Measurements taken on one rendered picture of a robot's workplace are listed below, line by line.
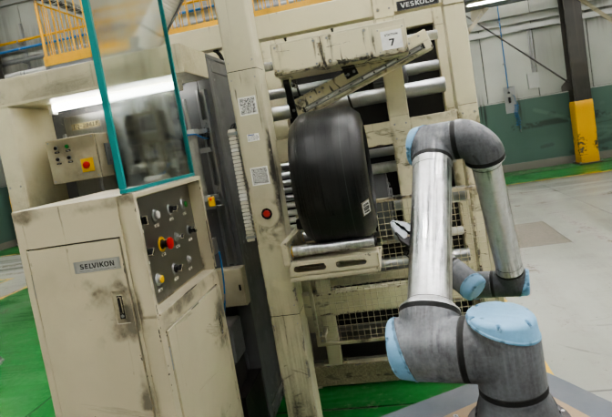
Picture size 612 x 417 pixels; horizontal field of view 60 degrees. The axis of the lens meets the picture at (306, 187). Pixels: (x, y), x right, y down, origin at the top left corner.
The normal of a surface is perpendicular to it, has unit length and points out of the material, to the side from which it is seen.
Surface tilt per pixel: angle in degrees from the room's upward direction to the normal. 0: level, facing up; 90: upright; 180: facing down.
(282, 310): 90
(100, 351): 90
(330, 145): 62
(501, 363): 93
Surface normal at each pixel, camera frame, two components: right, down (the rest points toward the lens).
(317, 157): -0.20, -0.23
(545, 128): -0.17, 0.12
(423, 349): -0.46, -0.29
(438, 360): -0.44, 0.06
